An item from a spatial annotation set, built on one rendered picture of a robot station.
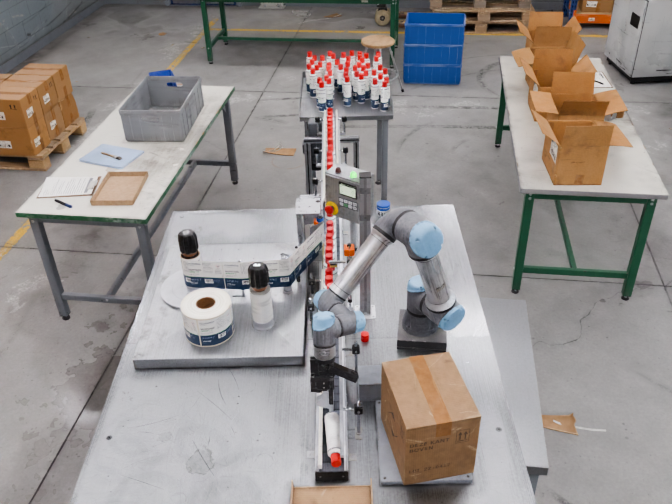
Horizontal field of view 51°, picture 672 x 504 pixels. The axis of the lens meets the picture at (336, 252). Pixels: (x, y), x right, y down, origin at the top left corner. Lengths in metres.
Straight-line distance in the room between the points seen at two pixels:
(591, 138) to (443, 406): 2.22
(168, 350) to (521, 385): 1.38
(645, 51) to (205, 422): 6.28
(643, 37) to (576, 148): 3.83
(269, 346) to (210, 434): 0.44
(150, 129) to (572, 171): 2.59
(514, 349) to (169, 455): 1.38
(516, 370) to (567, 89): 2.41
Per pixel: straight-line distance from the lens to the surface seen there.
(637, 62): 7.92
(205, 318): 2.78
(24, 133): 6.38
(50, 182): 4.46
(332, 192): 2.77
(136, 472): 2.57
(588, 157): 4.17
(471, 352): 2.89
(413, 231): 2.37
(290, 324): 2.93
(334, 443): 2.41
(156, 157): 4.54
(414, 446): 2.27
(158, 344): 2.93
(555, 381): 4.05
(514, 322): 3.06
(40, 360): 4.43
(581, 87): 4.82
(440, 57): 7.53
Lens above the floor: 2.77
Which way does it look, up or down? 35 degrees down
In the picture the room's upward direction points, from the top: 2 degrees counter-clockwise
